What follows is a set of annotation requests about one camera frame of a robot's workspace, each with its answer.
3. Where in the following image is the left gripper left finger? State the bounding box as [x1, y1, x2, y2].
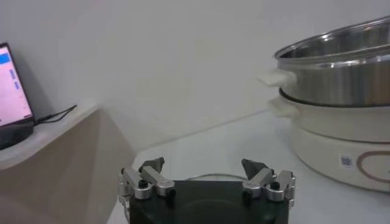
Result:
[118, 156, 177, 203]

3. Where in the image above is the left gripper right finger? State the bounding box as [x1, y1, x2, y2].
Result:
[241, 158, 297, 202]

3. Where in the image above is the stainless steel steamer basket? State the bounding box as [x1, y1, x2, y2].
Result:
[258, 15, 390, 107]

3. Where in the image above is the cream electric cooker pot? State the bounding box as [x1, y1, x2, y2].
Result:
[268, 96, 390, 193]

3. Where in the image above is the white side table with mouse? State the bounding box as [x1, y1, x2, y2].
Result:
[0, 100, 137, 224]

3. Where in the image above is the laptop with white screen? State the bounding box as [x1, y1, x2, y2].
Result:
[0, 42, 36, 150]

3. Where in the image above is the black laptop charger cable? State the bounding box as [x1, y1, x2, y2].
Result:
[35, 105, 77, 125]

